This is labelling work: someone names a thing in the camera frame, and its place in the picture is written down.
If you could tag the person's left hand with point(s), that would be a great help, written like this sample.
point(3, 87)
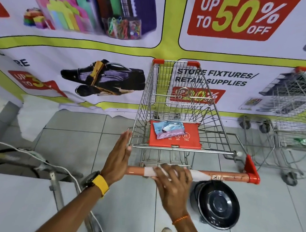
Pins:
point(116, 162)

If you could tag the person's right hand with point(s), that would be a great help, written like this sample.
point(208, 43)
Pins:
point(174, 193)

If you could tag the person's left thumb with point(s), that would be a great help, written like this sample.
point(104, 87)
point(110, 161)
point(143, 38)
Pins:
point(129, 152)

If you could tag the person's right thumb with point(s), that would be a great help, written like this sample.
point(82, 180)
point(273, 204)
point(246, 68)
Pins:
point(157, 180)

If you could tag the person's left forearm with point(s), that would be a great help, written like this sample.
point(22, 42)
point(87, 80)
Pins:
point(68, 213)

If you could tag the blue pink plastic packet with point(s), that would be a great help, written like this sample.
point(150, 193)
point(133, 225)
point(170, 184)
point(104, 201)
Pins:
point(167, 129)

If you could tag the black cooking pot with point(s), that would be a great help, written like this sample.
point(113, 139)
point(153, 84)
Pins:
point(216, 204)

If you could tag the grey metal stand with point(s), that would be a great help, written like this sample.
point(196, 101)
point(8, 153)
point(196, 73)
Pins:
point(54, 188)

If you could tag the printed sale banner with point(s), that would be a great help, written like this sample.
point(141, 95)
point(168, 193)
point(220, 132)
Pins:
point(161, 49)

